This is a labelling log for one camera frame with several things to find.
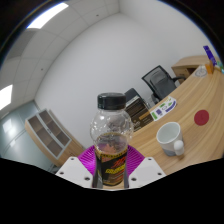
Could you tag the clear drink bottle black cap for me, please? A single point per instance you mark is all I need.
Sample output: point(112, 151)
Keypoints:
point(111, 143)

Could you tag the white mug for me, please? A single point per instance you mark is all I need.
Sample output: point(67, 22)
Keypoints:
point(169, 136)

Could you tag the black visitor chair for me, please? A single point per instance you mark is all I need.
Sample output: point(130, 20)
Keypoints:
point(132, 94)

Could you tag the white printed leaflet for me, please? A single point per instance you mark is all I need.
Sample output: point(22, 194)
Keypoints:
point(163, 108)

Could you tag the flat round red coaster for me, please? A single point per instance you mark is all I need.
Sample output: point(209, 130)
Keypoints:
point(201, 117)

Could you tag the grey mesh office chair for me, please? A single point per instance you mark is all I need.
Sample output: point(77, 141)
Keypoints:
point(160, 81)

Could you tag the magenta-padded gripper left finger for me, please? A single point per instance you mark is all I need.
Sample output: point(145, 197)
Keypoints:
point(82, 163)

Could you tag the round glass dish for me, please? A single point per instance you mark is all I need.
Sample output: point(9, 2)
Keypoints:
point(200, 71)

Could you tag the wooden shelf unit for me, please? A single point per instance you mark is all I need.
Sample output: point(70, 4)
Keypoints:
point(50, 137)

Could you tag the flat dark brown box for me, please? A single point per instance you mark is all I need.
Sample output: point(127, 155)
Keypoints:
point(136, 106)

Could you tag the orange box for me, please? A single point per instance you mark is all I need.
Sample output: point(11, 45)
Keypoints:
point(209, 68)

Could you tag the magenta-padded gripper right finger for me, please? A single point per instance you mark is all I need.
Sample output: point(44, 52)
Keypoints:
point(138, 163)

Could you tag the wooden side cabinet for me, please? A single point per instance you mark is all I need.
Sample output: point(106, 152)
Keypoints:
point(191, 65)

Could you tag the tan brown box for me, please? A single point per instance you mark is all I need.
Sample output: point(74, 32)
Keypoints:
point(144, 119)

